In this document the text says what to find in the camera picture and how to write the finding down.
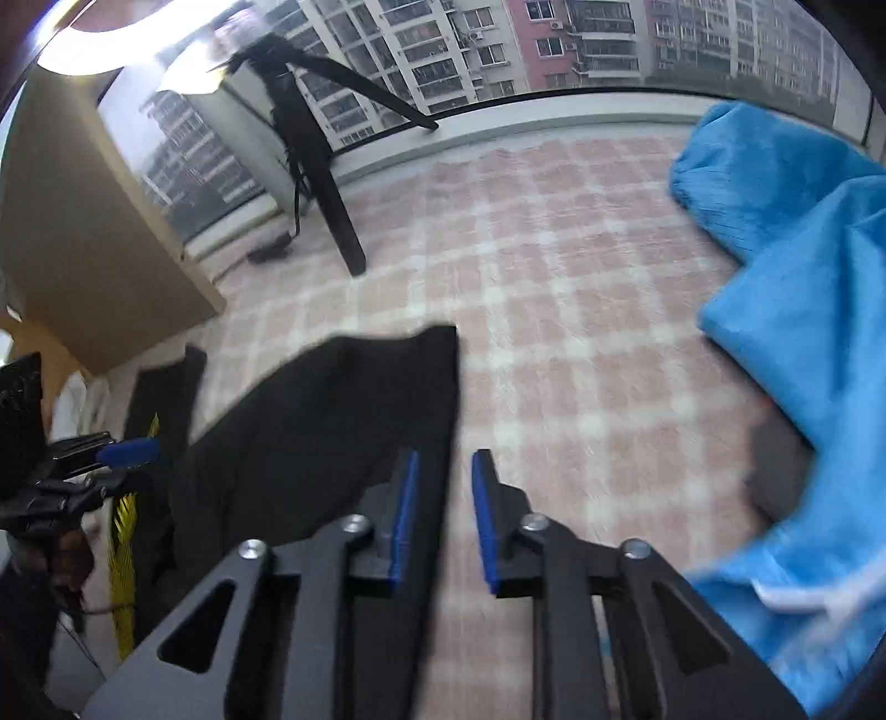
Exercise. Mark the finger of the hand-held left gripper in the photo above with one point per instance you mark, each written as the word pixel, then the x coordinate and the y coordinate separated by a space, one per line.
pixel 128 453
pixel 90 490

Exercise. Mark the black garment with yellow stripes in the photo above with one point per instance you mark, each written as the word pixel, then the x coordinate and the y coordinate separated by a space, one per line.
pixel 311 415

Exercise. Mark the blue garment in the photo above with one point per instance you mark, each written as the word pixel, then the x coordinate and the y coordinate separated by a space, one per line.
pixel 796 277

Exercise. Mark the folded white jacket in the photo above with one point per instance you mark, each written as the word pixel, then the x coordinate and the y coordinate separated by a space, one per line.
pixel 76 408

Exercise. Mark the light oak wooden board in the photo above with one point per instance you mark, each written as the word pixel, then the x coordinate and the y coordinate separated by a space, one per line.
pixel 83 242

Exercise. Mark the pink plaid blanket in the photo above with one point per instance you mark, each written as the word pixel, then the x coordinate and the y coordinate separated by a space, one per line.
pixel 554 346

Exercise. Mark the person's left hand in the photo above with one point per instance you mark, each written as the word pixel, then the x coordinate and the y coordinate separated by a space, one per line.
pixel 69 554

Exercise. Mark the black tripod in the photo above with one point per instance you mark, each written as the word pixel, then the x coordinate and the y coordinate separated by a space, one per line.
pixel 325 187

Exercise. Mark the apartment buildings outside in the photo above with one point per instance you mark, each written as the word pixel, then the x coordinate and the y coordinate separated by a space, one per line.
pixel 554 41

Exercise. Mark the pine wooden panel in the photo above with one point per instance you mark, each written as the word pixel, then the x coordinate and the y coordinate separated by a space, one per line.
pixel 28 332

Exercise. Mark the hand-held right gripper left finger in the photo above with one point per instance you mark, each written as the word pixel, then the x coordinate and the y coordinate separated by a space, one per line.
pixel 405 512

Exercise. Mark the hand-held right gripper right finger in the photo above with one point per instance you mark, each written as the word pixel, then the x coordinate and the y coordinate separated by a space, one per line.
pixel 484 526

